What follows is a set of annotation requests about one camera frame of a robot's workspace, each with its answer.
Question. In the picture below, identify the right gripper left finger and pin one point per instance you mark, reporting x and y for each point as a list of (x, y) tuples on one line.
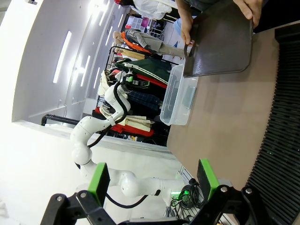
[(93, 211)]

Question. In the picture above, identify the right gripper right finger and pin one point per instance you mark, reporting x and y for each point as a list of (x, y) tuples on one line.
[(229, 206)]

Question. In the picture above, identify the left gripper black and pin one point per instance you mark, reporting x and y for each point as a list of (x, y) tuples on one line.
[(136, 82)]

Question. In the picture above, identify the black plastic tray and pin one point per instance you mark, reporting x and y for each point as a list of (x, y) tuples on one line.
[(222, 42)]

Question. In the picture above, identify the person's right forearm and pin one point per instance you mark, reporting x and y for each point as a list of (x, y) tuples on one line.
[(184, 9)]

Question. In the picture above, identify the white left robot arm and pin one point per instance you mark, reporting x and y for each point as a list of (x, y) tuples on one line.
[(89, 126)]

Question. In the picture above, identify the person's right hand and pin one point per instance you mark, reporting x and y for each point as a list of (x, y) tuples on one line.
[(187, 30)]

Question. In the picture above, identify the person's left hand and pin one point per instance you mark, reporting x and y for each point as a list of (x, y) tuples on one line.
[(249, 8)]

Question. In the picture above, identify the red garment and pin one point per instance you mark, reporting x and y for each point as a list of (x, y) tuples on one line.
[(152, 80)]

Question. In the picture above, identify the dark green garment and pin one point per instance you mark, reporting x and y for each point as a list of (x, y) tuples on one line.
[(150, 68)]

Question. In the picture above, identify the blue plaid garment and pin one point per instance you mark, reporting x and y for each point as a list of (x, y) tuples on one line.
[(145, 99)]

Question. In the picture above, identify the long ceiling light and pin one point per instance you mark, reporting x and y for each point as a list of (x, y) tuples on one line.
[(85, 70), (62, 58), (96, 78)]

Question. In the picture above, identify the cream folded cloth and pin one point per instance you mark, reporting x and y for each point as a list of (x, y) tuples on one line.
[(138, 123)]

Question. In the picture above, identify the clear plastic box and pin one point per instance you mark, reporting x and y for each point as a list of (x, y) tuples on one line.
[(173, 105)]

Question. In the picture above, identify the red folded cloth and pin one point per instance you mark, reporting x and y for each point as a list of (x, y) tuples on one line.
[(131, 131)]

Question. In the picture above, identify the pink storage box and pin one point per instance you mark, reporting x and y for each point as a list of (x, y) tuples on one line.
[(145, 22)]

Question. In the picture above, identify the white hanging bag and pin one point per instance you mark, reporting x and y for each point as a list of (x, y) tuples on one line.
[(152, 8)]

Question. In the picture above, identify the black ribbed PCB rack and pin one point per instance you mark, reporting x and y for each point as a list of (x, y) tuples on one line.
[(281, 117)]

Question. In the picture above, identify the person's dark torso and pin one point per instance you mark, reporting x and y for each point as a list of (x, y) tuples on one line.
[(206, 3)]

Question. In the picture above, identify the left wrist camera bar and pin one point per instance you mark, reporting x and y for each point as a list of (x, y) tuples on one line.
[(130, 65)]

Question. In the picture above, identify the black pipe frame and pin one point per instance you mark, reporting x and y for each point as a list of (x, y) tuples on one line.
[(58, 119)]

